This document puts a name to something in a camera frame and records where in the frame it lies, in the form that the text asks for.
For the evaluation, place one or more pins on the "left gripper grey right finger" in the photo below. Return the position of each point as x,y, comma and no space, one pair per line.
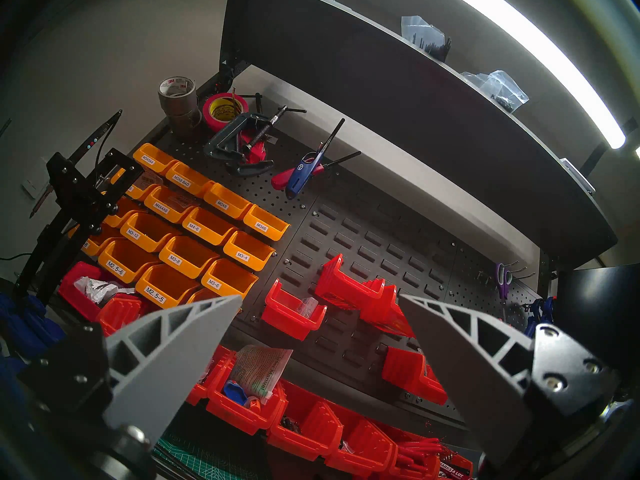
475,379

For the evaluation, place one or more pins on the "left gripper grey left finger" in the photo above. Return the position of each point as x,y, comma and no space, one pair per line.
165,364

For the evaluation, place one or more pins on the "red yellow tape roll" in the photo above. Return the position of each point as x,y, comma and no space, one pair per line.
207,114

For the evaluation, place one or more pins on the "red plastic parts bin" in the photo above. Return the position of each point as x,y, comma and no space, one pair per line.
360,448
75,298
120,313
385,313
405,374
400,468
305,438
465,466
340,288
240,418
212,378
285,319

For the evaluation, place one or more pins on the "small blue object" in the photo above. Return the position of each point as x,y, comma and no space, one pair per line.
234,393

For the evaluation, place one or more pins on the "orange bin M2.5-5 label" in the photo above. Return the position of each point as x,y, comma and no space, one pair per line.
165,286

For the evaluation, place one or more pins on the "red hex key set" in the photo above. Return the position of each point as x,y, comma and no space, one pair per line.
420,450

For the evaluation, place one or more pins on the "black red marker pen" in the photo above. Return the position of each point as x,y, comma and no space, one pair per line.
452,471

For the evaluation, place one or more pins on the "folded paper user manual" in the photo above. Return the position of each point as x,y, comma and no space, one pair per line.
260,373

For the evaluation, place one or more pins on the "white crumpled bag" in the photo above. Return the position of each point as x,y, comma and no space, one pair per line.
100,289

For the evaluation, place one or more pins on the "green cutting mat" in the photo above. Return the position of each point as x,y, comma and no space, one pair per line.
200,459

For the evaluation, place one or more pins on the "orange bin M3-6 label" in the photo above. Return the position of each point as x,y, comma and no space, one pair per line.
227,279

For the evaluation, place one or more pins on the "orange bin M2.5-6 label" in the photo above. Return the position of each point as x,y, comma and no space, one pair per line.
127,261

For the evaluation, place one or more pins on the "orange bin M3-8 label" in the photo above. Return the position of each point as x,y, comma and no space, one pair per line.
187,256

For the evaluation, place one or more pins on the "orange bin M3-12 label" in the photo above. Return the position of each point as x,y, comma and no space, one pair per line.
150,231

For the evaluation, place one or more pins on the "orange parts bin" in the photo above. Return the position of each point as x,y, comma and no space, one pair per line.
145,183
125,210
97,244

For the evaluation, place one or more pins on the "blue bar clamp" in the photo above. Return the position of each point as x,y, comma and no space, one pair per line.
30,329

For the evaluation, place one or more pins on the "black monitor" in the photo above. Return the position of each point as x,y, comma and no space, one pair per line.
600,314

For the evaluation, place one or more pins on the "orange bin M3-4 label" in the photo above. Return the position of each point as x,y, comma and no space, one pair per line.
247,249

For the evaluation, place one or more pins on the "orange bin M4-6 label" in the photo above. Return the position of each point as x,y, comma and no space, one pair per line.
207,224

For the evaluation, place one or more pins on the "clear plastic bag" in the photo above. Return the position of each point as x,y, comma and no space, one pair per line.
306,307

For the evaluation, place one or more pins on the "orange bin M4X4X6 label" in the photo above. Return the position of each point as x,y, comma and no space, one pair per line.
172,204

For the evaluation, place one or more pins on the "orange bin M3X6 label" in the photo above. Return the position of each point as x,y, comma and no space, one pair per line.
265,221

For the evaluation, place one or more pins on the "orange bin M3X8 BAD label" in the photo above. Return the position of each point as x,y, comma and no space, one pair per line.
192,182

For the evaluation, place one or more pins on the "orange bin M3X3X4 label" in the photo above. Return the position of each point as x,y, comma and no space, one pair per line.
155,162

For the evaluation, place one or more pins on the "red stick lighter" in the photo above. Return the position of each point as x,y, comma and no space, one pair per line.
282,179

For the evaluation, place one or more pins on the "red plastic tool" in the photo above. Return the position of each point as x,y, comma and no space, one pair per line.
255,153

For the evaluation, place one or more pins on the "dark metal C-clamp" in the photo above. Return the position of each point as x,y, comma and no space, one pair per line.
220,140

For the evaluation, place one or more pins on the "blue stick lighter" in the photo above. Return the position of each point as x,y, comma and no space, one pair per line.
302,173

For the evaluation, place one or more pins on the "black overhead shelf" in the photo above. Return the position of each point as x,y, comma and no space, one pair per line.
400,109

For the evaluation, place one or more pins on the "clear bag of dark parts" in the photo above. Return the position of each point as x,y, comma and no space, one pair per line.
425,38
497,90

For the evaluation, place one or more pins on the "white LED light strip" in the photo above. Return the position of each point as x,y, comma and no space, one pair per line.
550,69

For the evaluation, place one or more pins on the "grey pegboard wall panel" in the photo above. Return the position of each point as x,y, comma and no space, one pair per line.
400,243

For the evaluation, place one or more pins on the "white wall plate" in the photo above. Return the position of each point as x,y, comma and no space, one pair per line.
35,178

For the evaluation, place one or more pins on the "grey duct tape roll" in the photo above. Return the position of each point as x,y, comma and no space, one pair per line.
177,105

